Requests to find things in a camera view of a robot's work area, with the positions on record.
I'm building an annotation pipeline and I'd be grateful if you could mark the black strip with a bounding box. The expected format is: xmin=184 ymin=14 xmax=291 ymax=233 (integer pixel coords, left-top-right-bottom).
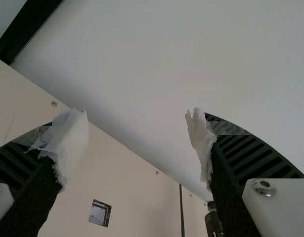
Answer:
xmin=178 ymin=183 xmax=186 ymax=237

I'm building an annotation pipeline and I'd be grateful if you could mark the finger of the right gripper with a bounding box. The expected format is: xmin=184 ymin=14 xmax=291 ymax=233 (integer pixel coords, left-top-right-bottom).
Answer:
xmin=184 ymin=106 xmax=304 ymax=237

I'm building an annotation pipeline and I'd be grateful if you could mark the dark coffee bottle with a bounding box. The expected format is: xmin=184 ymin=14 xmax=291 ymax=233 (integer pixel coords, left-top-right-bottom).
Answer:
xmin=203 ymin=200 xmax=224 ymax=237

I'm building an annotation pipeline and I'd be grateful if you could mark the small square scanner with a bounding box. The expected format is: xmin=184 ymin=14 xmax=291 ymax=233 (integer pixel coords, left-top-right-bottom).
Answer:
xmin=87 ymin=198 xmax=113 ymax=228

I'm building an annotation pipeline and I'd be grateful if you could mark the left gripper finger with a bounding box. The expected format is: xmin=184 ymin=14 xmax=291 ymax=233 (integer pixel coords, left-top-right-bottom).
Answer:
xmin=0 ymin=108 xmax=90 ymax=237

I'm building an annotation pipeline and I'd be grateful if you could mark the black post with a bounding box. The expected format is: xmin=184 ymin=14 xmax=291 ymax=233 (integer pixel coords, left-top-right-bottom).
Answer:
xmin=0 ymin=0 xmax=66 ymax=66

